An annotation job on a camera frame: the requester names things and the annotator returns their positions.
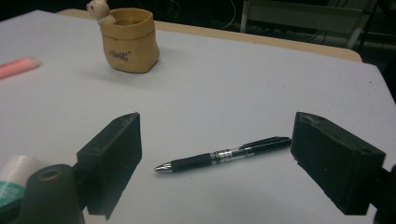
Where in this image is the wooden table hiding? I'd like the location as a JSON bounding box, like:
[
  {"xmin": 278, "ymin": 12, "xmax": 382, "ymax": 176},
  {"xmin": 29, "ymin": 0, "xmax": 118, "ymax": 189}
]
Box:
[{"xmin": 57, "ymin": 8, "xmax": 363, "ymax": 63}]

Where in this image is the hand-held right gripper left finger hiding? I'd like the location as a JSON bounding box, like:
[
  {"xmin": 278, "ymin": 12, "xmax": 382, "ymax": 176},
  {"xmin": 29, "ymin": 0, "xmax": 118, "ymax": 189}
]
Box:
[{"xmin": 76, "ymin": 111, "xmax": 143, "ymax": 221}]

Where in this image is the black ballpoint pen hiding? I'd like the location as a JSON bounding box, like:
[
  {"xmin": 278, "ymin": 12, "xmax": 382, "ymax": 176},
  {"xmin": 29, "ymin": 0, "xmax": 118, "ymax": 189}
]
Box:
[{"xmin": 153, "ymin": 135, "xmax": 292, "ymax": 174}]

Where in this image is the white green glue stick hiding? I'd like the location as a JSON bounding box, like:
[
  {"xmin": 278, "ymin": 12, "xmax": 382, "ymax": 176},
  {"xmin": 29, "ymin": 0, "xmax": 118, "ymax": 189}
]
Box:
[{"xmin": 0, "ymin": 154, "xmax": 48, "ymax": 209}]

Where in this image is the pink-orange highlighter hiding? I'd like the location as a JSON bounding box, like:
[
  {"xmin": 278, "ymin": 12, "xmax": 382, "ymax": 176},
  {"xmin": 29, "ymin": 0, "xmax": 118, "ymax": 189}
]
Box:
[{"xmin": 0, "ymin": 56, "xmax": 41, "ymax": 80}]

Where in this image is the white metal desk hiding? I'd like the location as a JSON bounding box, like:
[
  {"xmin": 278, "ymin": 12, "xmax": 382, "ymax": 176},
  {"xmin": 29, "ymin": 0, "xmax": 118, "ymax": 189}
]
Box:
[{"xmin": 239, "ymin": 0, "xmax": 379, "ymax": 50}]

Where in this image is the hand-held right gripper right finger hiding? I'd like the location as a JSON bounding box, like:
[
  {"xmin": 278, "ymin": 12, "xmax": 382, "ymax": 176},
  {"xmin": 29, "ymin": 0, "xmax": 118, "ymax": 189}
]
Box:
[{"xmin": 290, "ymin": 111, "xmax": 387, "ymax": 217}]

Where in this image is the tan pen holder with bear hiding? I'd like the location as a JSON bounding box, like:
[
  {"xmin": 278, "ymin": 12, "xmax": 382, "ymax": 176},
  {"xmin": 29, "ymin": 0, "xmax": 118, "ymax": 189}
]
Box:
[{"xmin": 86, "ymin": 0, "xmax": 161, "ymax": 75}]

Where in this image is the white floor cable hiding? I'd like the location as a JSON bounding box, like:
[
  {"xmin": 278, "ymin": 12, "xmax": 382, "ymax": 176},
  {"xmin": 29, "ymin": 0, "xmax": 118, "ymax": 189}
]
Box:
[{"xmin": 220, "ymin": 0, "xmax": 238, "ymax": 31}]

